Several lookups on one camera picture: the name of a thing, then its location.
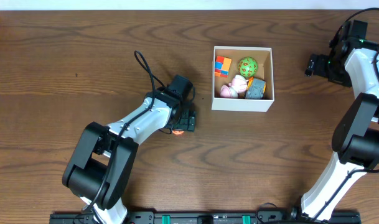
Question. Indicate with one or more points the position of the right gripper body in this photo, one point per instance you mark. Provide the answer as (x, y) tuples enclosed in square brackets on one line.
[(332, 69)]

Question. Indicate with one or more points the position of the colourful puzzle cube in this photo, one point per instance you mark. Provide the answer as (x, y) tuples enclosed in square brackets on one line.
[(222, 66)]

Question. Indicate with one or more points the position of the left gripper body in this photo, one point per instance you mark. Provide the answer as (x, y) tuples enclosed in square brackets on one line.
[(187, 121)]

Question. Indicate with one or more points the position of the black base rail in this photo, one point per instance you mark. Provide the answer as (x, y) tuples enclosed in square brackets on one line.
[(262, 216)]

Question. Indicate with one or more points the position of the yellow grey toy truck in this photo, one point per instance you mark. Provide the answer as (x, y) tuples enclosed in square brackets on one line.
[(255, 89)]

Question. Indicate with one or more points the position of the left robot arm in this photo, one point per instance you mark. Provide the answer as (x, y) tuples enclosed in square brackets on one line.
[(100, 166)]

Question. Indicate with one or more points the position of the pink duck toy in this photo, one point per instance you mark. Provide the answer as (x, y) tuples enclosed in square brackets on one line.
[(234, 88)]

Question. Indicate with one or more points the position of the white cardboard box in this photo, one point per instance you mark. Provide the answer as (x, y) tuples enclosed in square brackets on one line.
[(264, 58)]

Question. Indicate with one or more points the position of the orange round disc toy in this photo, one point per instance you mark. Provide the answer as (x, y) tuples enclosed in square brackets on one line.
[(177, 132)]

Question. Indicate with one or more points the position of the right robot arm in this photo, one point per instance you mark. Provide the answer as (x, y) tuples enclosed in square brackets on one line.
[(355, 141)]

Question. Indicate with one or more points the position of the green ball with orange numbers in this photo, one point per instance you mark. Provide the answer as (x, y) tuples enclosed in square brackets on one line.
[(248, 67)]

